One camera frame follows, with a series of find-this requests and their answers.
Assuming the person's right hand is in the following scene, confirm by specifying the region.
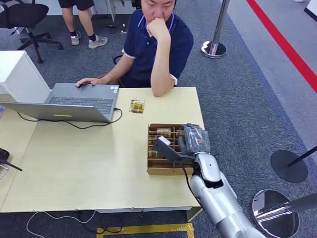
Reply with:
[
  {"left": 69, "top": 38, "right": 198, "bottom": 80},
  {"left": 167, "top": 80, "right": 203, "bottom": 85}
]
[{"left": 75, "top": 77, "right": 100, "bottom": 88}]

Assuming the person's left hand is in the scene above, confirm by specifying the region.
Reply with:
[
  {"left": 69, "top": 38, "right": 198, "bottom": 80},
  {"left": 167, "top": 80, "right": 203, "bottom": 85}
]
[{"left": 146, "top": 17, "right": 171, "bottom": 45}]

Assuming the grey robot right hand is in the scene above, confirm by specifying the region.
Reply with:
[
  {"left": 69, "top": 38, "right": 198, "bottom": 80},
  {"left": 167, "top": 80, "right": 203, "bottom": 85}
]
[{"left": 177, "top": 123, "right": 211, "bottom": 156}]

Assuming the cardboard divider box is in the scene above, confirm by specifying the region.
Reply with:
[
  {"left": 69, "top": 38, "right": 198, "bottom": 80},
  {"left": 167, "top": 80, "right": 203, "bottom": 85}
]
[{"left": 146, "top": 123, "right": 200, "bottom": 177}]

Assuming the seated person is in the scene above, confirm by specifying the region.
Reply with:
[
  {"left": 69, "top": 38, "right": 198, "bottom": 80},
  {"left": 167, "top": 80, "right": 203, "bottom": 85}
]
[{"left": 75, "top": 0, "right": 194, "bottom": 98}]

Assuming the standing person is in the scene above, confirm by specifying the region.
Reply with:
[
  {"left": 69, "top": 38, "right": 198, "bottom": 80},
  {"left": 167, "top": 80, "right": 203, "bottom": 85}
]
[{"left": 57, "top": 0, "right": 109, "bottom": 50}]

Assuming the yellow patterned card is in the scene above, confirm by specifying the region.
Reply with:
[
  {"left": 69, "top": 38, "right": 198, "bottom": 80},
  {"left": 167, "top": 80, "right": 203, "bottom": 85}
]
[{"left": 129, "top": 99, "right": 146, "bottom": 115}]

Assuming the grey laptop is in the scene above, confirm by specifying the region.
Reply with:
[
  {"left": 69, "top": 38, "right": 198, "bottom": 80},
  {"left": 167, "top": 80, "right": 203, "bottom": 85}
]
[{"left": 0, "top": 82, "right": 120, "bottom": 124}]

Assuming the black office chair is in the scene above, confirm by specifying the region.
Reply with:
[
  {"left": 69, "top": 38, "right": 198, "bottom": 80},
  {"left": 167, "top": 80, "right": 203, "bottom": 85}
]
[{"left": 0, "top": 0, "right": 64, "bottom": 64}]

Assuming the black handheld device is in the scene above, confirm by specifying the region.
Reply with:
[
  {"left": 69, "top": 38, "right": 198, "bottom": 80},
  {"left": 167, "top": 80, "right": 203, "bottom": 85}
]
[{"left": 0, "top": 148, "right": 23, "bottom": 173}]

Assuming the white board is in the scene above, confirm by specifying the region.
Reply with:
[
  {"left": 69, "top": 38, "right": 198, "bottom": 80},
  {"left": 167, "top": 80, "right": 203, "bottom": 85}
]
[{"left": 303, "top": 0, "right": 317, "bottom": 22}]

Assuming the dark wrist camera box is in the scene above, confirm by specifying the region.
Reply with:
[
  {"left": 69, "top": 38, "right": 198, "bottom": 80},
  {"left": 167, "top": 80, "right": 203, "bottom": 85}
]
[{"left": 153, "top": 135, "right": 196, "bottom": 164}]

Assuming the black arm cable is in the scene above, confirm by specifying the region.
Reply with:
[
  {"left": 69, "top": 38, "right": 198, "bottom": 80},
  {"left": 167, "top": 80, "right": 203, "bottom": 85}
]
[{"left": 178, "top": 160, "right": 202, "bottom": 205}]

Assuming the black laptop cable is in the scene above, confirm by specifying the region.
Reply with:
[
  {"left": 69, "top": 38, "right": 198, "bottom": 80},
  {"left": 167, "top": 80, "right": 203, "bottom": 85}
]
[{"left": 17, "top": 107, "right": 123, "bottom": 130}]

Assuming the chrome stanchion post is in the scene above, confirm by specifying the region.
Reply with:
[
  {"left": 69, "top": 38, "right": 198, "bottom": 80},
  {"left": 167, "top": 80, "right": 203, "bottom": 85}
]
[
  {"left": 200, "top": 0, "right": 230, "bottom": 60},
  {"left": 251, "top": 189, "right": 317, "bottom": 238}
]

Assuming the black stanchion post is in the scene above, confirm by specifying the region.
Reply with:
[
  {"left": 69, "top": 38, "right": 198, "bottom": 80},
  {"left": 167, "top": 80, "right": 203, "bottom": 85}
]
[{"left": 270, "top": 145, "right": 317, "bottom": 184}]

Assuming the white floor cable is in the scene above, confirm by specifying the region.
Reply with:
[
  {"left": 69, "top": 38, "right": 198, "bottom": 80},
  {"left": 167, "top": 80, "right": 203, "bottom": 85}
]
[{"left": 26, "top": 210, "right": 97, "bottom": 238}]

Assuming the metal bracket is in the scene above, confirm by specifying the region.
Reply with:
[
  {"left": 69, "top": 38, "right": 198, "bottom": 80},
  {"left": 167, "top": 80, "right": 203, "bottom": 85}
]
[{"left": 0, "top": 163, "right": 9, "bottom": 181}]

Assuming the black floor cable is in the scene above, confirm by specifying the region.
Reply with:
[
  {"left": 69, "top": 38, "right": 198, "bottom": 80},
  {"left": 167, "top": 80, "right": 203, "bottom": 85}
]
[{"left": 79, "top": 212, "right": 124, "bottom": 235}]

